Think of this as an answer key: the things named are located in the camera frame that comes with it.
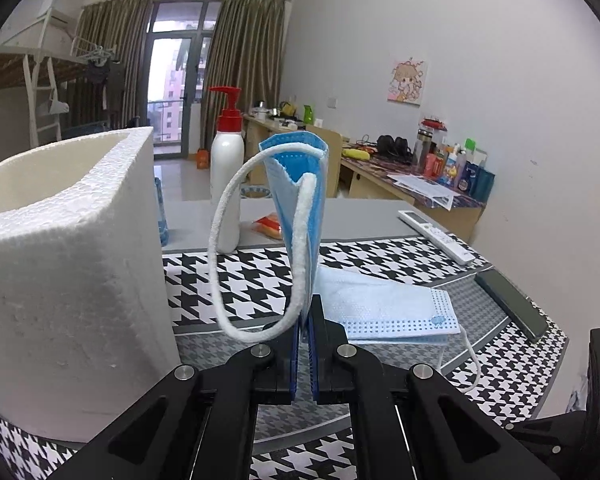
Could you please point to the red lidded container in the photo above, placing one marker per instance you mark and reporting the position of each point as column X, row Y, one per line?
column 434, row 123

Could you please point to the black headphones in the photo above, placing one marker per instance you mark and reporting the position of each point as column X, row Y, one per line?
column 394, row 147

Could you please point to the brown curtain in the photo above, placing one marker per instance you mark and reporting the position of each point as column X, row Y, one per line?
column 250, row 50
column 115, row 35

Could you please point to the pale blue face mask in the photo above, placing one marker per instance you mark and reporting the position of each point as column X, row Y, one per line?
column 390, row 310

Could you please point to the white air conditioner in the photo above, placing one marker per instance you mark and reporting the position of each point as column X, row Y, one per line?
column 64, row 16

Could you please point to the white cartoon bottle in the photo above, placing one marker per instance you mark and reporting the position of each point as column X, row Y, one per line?
column 452, row 167

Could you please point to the light wooden desk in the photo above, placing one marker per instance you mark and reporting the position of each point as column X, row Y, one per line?
column 252, row 135

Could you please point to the orange box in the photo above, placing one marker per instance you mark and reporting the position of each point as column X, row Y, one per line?
column 433, row 166

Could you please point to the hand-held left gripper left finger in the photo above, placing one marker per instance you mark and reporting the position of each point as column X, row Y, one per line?
column 292, row 360

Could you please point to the white paper sheets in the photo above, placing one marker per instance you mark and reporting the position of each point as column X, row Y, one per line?
column 420, row 190

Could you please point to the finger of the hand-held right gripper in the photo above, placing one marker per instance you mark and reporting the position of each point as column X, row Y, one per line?
column 555, row 440

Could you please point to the white metal bunk bed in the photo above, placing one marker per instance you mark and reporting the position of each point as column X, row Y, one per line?
column 10, row 67

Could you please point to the patterned round basin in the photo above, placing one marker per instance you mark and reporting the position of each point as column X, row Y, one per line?
column 255, row 192

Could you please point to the white red-pump lotion bottle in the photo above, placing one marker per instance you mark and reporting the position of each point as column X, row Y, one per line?
column 227, row 170

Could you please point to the white foam box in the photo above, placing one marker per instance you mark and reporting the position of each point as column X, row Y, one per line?
column 55, row 285

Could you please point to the dark water bottle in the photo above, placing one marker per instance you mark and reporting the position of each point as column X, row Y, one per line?
column 421, row 150

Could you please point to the glass balcony door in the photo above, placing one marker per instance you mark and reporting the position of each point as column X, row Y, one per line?
column 180, row 60

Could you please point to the wooden smiley chair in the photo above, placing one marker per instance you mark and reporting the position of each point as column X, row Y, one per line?
column 332, row 165

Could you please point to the teal box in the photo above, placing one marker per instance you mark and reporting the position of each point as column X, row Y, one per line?
column 485, row 184

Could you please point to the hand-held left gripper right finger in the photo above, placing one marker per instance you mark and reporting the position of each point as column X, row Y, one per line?
column 314, row 360

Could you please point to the white remote control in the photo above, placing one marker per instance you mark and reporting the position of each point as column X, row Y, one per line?
column 437, row 234

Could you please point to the dark hanging clothes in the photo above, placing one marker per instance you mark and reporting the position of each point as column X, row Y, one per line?
column 102, row 90

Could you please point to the dark smartphone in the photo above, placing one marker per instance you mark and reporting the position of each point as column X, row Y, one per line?
column 512, row 302

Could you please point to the houndstooth tablecloth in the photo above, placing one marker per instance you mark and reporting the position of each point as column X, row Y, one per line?
column 230, row 280

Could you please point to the blue bottle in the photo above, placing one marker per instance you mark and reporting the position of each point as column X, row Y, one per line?
column 468, row 178

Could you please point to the yellow soft toy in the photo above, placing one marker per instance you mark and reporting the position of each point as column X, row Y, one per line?
column 356, row 154

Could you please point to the cartoon wall poster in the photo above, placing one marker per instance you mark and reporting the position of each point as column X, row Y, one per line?
column 405, row 82

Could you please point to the red snack packet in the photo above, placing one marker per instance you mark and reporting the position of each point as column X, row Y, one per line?
column 269, row 225

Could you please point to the wooden desk with patterned top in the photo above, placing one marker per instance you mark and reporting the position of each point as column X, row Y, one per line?
column 380, row 190

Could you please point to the white bunk bed ladder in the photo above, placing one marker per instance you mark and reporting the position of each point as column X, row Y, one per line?
column 42, row 95

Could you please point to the orange bag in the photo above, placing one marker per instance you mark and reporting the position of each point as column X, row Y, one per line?
column 203, row 159

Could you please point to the green pitcher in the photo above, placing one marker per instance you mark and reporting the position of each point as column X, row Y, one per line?
column 308, row 115

